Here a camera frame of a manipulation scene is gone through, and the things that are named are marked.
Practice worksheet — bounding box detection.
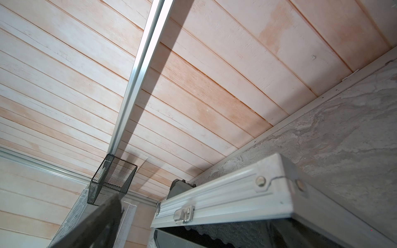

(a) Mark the white wire mesh shelf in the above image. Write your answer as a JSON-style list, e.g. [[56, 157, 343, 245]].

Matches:
[[48, 186, 137, 248]]

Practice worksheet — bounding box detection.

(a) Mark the dark grey poker case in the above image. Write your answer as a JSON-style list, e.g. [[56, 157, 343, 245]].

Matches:
[[166, 179, 196, 199]]

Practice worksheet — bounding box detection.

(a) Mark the aluminium frame rail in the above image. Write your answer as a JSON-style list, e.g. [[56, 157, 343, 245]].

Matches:
[[108, 0, 174, 155]]

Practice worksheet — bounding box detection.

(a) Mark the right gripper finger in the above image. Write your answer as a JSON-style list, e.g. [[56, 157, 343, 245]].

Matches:
[[53, 195, 124, 248]]

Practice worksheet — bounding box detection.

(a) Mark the black mesh basket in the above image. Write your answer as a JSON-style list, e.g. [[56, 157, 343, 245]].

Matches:
[[87, 154, 138, 206]]

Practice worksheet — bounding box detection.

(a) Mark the silver aluminium poker case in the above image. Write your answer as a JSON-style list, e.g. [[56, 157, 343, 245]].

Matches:
[[151, 154, 397, 248]]

